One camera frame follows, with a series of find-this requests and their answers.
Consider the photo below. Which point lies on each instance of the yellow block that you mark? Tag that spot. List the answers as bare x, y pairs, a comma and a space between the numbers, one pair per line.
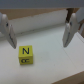
25, 55

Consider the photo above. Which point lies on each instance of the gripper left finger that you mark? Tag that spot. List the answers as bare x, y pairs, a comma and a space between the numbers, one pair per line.
9, 35

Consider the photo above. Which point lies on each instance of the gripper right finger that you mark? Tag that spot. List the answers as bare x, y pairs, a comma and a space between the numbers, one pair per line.
69, 33

